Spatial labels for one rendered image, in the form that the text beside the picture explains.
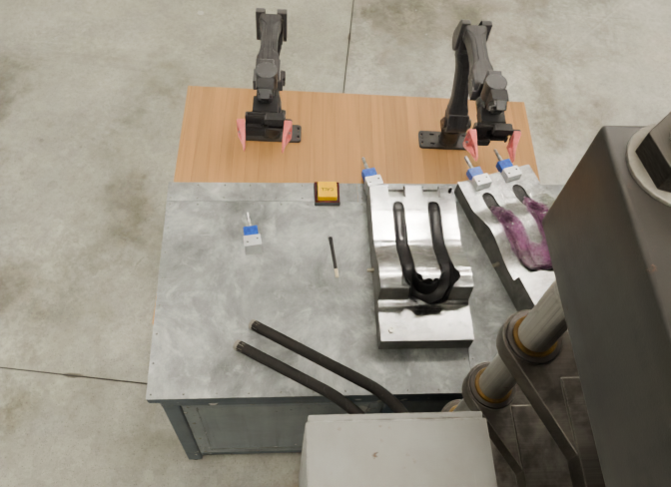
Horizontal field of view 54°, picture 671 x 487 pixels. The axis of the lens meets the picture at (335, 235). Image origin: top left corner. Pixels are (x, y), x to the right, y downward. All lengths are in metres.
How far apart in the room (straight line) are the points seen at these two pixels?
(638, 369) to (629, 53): 3.57
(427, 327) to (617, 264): 1.17
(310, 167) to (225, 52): 1.62
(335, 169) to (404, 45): 1.73
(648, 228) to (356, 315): 1.29
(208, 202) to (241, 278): 0.29
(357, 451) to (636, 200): 0.60
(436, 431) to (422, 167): 1.26
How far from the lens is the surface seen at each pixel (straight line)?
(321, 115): 2.33
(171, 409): 2.01
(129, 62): 3.70
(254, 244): 1.96
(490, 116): 1.83
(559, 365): 1.16
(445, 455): 1.13
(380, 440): 1.12
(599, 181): 0.79
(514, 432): 1.37
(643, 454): 0.74
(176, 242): 2.05
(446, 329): 1.88
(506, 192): 2.18
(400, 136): 2.31
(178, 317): 1.93
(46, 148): 3.42
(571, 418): 1.13
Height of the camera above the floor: 2.54
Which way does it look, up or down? 59 degrees down
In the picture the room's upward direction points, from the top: 8 degrees clockwise
